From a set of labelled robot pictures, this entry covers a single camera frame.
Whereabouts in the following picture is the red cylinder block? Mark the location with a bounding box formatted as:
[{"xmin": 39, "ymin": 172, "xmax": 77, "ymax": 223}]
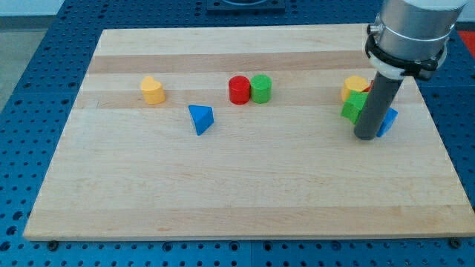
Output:
[{"xmin": 228, "ymin": 76, "xmax": 250, "ymax": 105}]

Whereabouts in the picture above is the red block behind rod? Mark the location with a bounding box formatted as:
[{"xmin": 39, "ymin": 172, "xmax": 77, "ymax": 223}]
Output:
[{"xmin": 363, "ymin": 80, "xmax": 374, "ymax": 92}]

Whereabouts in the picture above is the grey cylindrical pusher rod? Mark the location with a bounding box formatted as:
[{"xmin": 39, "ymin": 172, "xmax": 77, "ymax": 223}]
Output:
[{"xmin": 353, "ymin": 72, "xmax": 402, "ymax": 140}]

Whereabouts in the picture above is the wooden board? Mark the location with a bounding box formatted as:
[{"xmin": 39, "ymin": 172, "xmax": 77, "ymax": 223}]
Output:
[{"xmin": 24, "ymin": 24, "xmax": 474, "ymax": 241}]

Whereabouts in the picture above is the green cube block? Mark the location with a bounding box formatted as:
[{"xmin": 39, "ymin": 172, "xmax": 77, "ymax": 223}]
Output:
[{"xmin": 341, "ymin": 91, "xmax": 369, "ymax": 125}]

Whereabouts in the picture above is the blue block behind rod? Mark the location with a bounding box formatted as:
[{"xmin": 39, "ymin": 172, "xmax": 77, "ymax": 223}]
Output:
[{"xmin": 376, "ymin": 108, "xmax": 399, "ymax": 137}]

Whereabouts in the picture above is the blue triangle block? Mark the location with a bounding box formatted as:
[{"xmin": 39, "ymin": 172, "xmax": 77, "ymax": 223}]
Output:
[{"xmin": 188, "ymin": 105, "xmax": 214, "ymax": 136}]

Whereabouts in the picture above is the yellow heart block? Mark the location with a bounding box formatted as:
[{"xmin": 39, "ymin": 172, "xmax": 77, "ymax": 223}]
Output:
[{"xmin": 140, "ymin": 76, "xmax": 166, "ymax": 105}]

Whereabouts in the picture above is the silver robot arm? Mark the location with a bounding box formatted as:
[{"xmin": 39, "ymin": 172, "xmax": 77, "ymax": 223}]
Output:
[{"xmin": 365, "ymin": 0, "xmax": 468, "ymax": 81}]

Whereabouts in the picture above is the green cylinder block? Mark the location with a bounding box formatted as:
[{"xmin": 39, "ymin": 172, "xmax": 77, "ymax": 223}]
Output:
[{"xmin": 250, "ymin": 74, "xmax": 272, "ymax": 104}]

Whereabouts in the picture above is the yellow hexagon block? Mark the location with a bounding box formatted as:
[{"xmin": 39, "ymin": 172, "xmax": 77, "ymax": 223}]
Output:
[{"xmin": 340, "ymin": 76, "xmax": 370, "ymax": 102}]

